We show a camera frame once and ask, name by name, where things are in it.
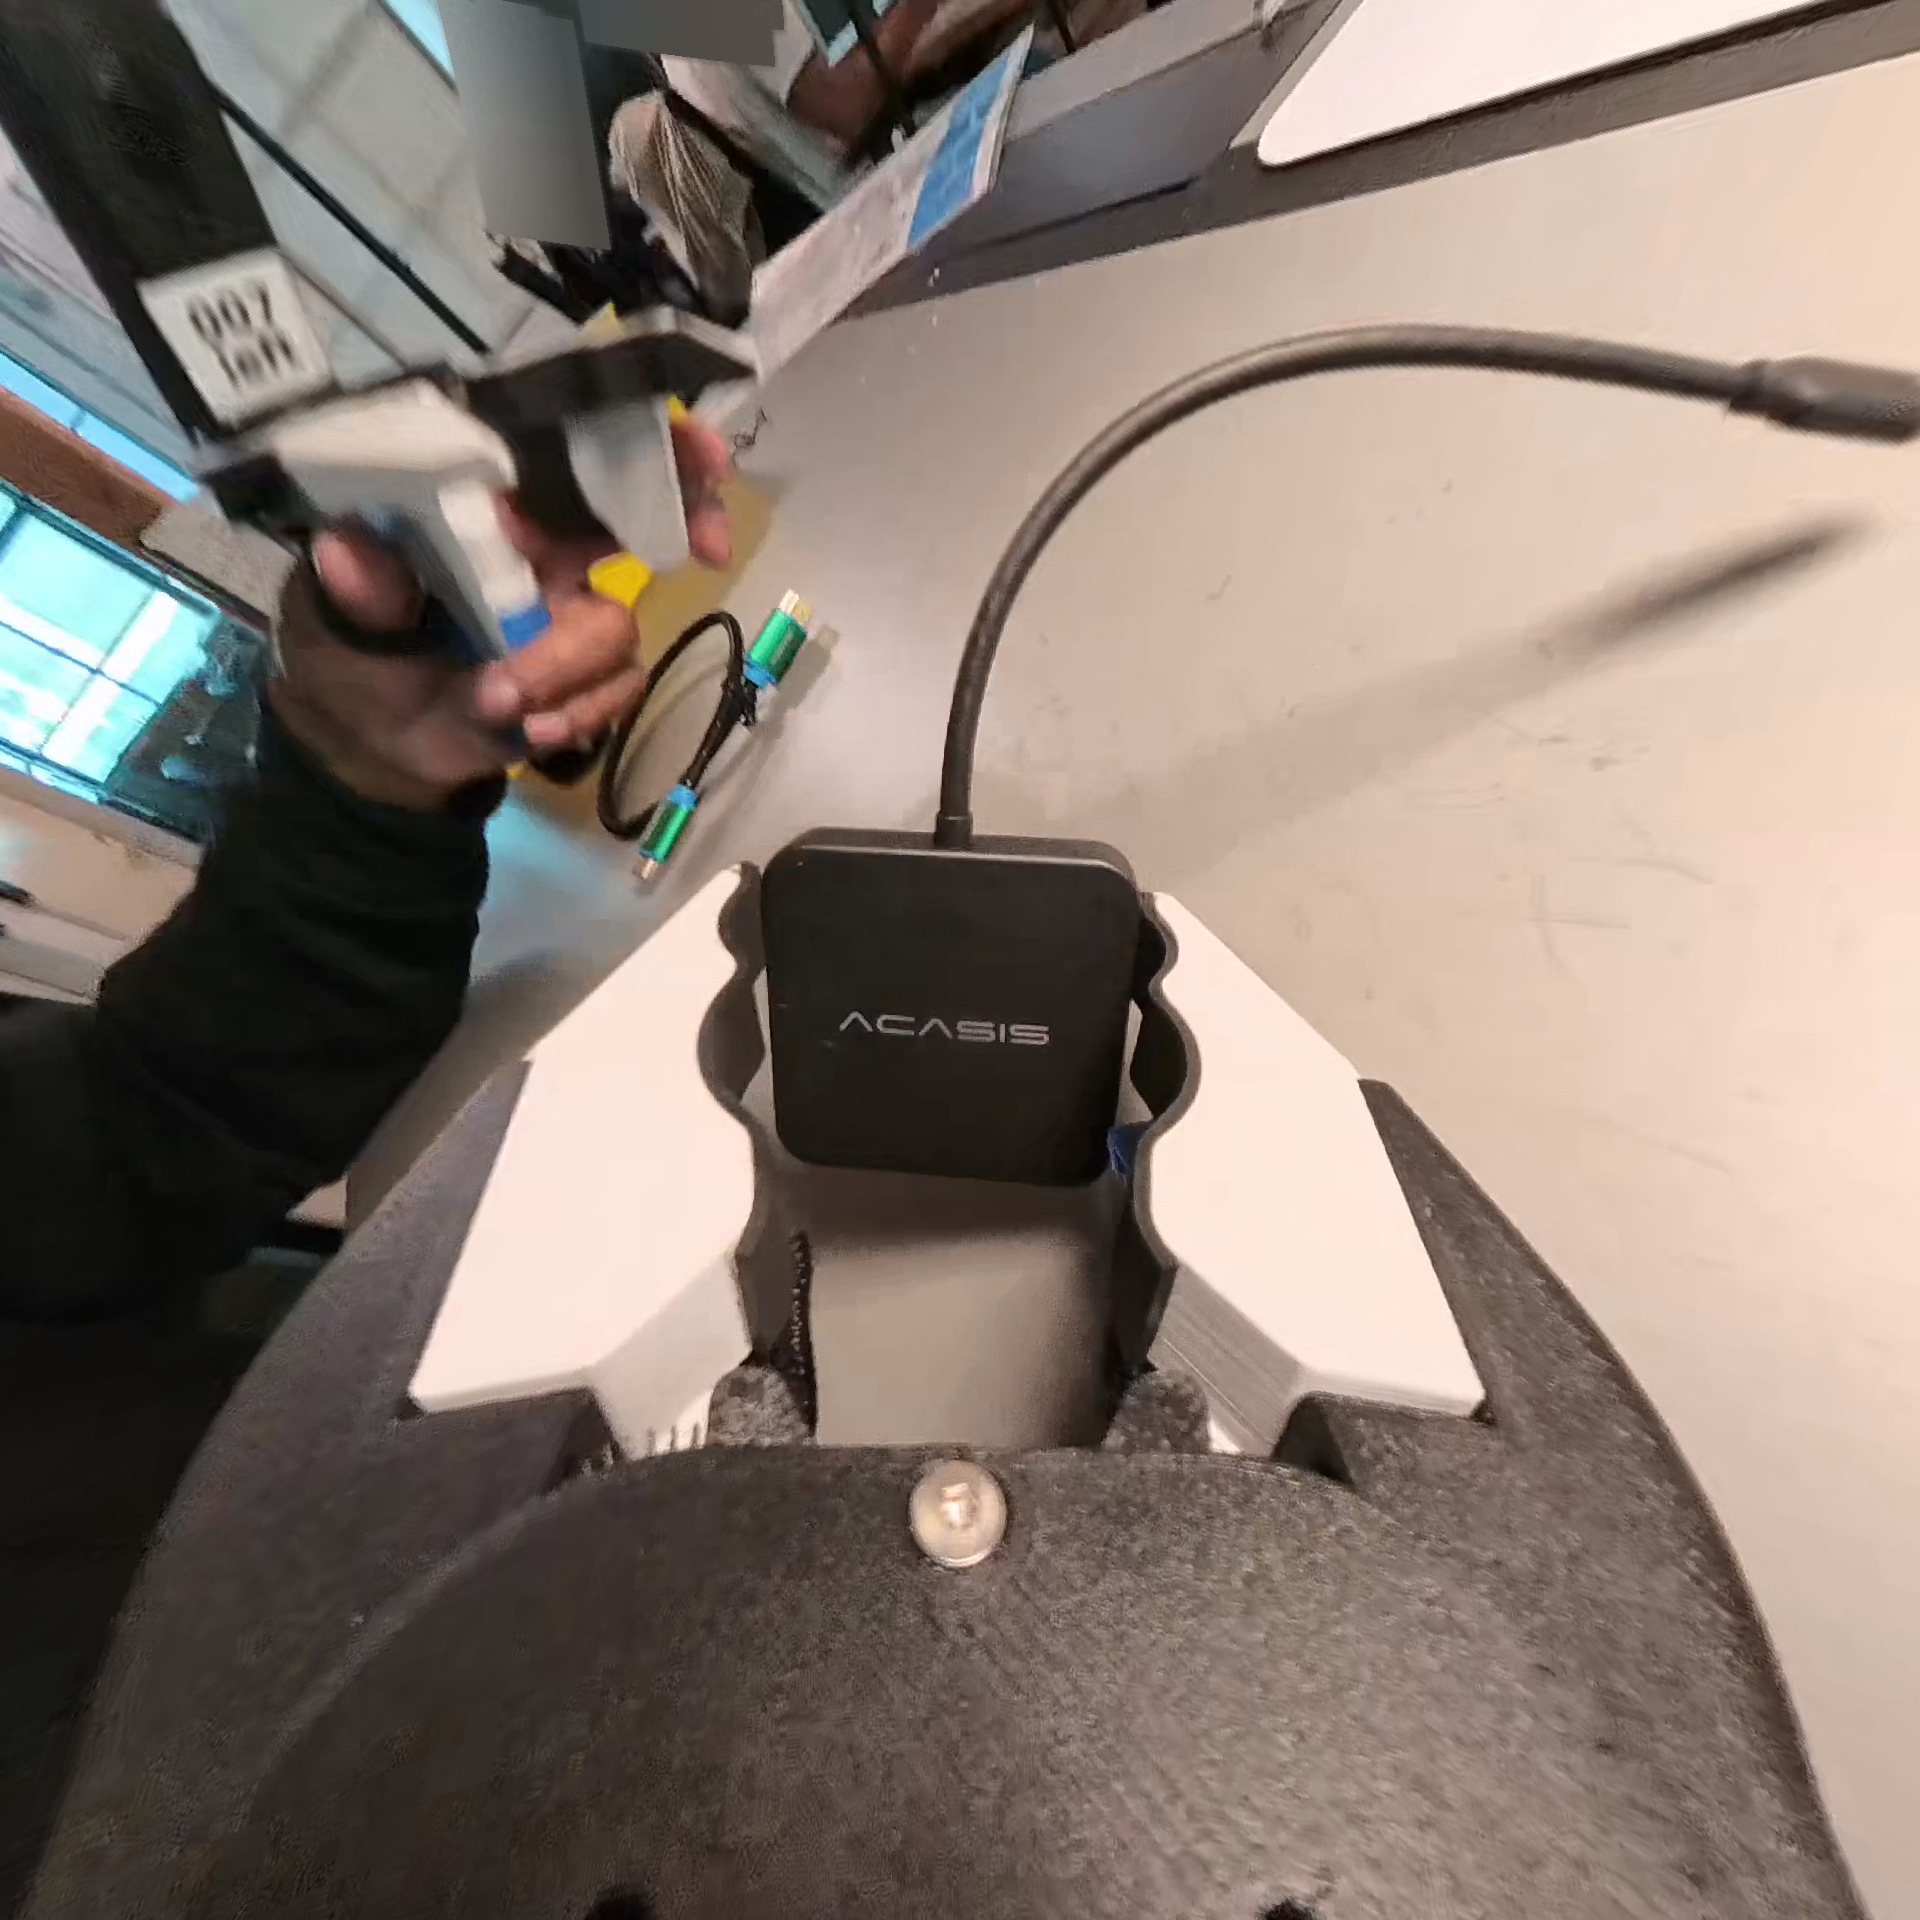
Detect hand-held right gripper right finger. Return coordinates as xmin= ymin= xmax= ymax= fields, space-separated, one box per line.
xmin=1109 ymin=892 xmax=1489 ymax=1455

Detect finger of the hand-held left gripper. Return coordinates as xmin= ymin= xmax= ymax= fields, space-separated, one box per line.
xmin=569 ymin=401 xmax=695 ymax=570

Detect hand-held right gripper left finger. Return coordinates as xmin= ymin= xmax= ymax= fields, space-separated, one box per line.
xmin=406 ymin=863 xmax=823 ymax=1454

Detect braided hdmi cable green plugs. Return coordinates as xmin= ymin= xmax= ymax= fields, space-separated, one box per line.
xmin=596 ymin=587 xmax=823 ymax=888

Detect black square hub with cable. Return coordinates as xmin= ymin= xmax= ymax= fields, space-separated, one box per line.
xmin=756 ymin=323 xmax=1920 ymax=1189

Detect person's left forearm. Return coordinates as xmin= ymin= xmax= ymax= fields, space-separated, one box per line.
xmin=0 ymin=697 xmax=514 ymax=1330

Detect person's left hand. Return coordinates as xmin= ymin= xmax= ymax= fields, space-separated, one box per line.
xmin=271 ymin=422 xmax=742 ymax=814

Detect white paper sheet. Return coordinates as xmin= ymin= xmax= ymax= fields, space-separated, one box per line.
xmin=752 ymin=23 xmax=1041 ymax=368

